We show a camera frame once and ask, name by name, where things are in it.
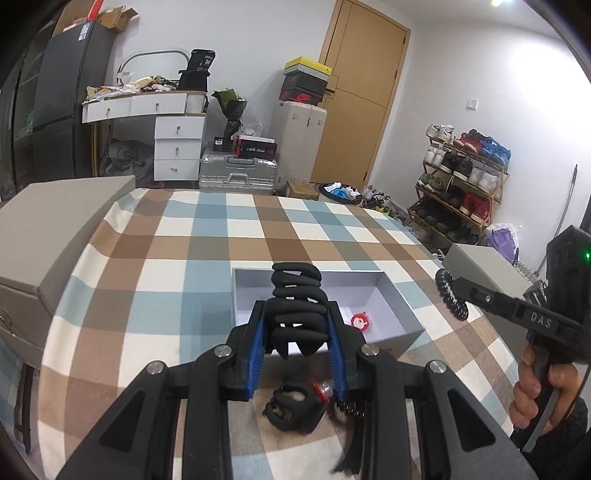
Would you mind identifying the shoes on floor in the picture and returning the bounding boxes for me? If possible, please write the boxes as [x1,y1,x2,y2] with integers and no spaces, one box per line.
[360,185,407,219]

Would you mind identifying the silver suitcase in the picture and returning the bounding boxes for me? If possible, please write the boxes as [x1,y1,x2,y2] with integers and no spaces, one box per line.
[199,154,279,195]

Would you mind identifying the grey mop handle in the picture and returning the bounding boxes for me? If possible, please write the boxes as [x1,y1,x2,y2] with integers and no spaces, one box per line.
[538,164,579,274]

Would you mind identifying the white suitcase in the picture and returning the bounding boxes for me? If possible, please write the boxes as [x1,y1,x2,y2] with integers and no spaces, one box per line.
[270,100,328,183]

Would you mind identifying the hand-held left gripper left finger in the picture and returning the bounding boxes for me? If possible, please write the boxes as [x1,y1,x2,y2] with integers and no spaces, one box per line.
[55,300,269,480]

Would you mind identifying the brown cardboard box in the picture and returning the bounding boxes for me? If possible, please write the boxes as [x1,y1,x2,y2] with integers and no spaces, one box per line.
[285,180,320,200]

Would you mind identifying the grey bag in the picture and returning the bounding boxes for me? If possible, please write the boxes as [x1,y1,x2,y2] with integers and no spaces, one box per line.
[99,138,156,184]

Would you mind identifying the person's right forearm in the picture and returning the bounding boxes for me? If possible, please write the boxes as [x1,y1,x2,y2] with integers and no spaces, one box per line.
[522,397,591,480]

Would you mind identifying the white vanity desk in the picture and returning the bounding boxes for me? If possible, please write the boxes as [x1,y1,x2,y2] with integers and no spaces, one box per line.
[82,90,208,182]

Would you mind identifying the wooden door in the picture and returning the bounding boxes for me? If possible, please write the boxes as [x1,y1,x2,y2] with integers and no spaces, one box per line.
[311,0,411,185]

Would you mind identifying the white cardboard box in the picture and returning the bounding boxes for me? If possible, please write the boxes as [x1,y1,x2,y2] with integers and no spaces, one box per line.
[232,268,426,359]

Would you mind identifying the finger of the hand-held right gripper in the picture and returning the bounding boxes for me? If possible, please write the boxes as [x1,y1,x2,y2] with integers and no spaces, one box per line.
[455,277,528,325]

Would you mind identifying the small black hair claw clip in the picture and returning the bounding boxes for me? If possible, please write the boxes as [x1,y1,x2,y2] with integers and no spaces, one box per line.
[262,385,329,435]

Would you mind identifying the dark basket with trash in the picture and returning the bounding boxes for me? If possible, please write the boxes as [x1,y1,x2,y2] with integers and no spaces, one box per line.
[320,182,363,206]

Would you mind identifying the arched vanity mirror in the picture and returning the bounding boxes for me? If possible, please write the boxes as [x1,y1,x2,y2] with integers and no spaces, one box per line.
[117,50,190,89]

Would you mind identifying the dark wrapped flower bouquet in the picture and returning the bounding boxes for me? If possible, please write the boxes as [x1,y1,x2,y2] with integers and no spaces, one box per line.
[212,88,249,139]

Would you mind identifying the person's right hand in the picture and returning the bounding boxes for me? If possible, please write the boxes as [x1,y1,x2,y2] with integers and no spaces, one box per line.
[510,344,587,435]

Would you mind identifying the black spiral hair tie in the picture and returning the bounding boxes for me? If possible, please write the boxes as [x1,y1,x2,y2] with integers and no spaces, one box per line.
[335,392,366,419]

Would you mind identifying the dark grey fridge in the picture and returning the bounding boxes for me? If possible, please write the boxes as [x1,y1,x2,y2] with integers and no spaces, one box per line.
[32,21,116,178]

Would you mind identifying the black beaded bracelet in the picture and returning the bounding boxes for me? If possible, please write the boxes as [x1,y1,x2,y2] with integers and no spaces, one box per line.
[435,268,470,322]

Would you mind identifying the checkered blanket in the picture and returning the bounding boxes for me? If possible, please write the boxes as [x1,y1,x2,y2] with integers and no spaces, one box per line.
[39,187,527,480]

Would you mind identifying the purple plastic bag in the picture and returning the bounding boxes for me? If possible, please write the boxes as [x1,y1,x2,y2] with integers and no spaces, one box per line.
[482,224,520,265]

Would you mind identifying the small grey cabinet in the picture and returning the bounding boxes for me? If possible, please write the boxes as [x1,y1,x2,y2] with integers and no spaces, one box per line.
[442,242,550,303]

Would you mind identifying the large black hair claw clip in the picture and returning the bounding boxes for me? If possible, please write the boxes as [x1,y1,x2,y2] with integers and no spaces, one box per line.
[270,262,329,359]

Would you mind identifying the black paper bag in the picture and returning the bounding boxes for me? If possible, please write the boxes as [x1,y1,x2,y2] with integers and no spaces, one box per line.
[178,48,214,92]

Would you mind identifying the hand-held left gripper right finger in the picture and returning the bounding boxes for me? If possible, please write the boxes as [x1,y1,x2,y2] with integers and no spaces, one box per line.
[327,302,539,480]

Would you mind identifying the wooden shoe rack with shoes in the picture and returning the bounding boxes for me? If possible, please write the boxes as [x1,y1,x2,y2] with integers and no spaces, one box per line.
[406,124,511,246]

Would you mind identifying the yellow shoe box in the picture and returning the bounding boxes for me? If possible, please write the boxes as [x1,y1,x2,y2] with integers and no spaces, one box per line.
[284,56,332,77]

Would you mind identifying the black shoe box red logo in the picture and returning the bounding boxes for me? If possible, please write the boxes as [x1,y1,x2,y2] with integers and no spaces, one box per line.
[278,87,327,105]

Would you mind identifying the black red flat box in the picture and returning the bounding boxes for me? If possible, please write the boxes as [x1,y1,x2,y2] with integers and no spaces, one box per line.
[233,136,278,158]

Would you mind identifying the dark glass cabinet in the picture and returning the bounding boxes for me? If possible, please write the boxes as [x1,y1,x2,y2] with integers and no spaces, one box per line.
[0,41,51,191]

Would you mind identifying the cardboard boxes on fridge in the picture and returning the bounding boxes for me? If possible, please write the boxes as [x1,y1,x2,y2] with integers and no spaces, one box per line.
[53,4,139,38]

